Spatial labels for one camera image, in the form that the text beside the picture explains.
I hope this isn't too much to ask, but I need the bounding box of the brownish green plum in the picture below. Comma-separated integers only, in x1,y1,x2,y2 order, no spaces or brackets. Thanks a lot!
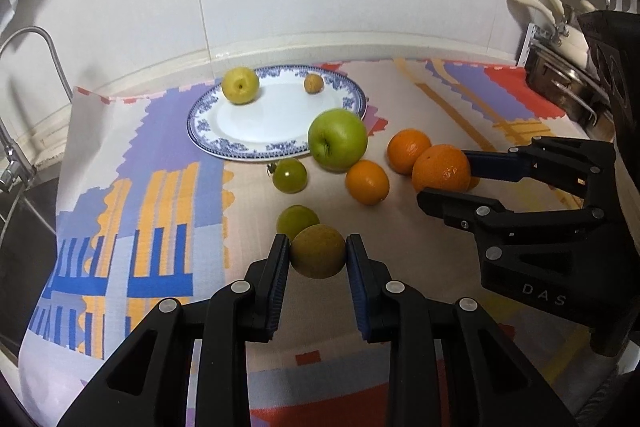
289,224,347,279

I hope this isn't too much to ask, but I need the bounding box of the orange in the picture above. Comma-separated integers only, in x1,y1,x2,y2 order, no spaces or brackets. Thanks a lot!
387,129,432,176
411,144,473,195
345,160,390,206

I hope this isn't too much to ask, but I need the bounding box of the green apple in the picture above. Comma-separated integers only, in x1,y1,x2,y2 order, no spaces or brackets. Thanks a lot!
307,108,369,172

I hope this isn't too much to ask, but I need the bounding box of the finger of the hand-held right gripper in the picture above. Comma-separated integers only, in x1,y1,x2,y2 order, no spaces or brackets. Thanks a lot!
460,136,617,208
416,188,622,254

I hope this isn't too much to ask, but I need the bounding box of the chrome faucet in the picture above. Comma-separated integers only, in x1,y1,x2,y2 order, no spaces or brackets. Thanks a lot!
0,26,76,195

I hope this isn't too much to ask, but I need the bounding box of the steel dish rack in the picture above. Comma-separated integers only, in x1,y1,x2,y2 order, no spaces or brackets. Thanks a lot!
524,42,601,128

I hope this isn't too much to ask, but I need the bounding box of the blue patterned white plate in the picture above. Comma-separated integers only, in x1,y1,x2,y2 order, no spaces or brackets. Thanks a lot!
186,65,368,162

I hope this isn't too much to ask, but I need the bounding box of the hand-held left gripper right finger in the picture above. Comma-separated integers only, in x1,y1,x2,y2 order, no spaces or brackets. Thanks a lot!
345,234,576,427

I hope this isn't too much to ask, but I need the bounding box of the yellow pear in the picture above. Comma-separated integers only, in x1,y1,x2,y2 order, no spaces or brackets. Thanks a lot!
221,66,261,106

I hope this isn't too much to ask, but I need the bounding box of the colourful patterned cloth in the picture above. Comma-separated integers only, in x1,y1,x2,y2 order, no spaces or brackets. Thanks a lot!
17,57,621,427

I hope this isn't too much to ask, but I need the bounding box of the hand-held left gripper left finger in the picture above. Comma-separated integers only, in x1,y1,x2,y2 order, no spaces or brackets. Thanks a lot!
56,234,292,427

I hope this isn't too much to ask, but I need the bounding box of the steel sink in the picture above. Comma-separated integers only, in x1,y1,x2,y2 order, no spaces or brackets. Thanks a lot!
0,167,63,343

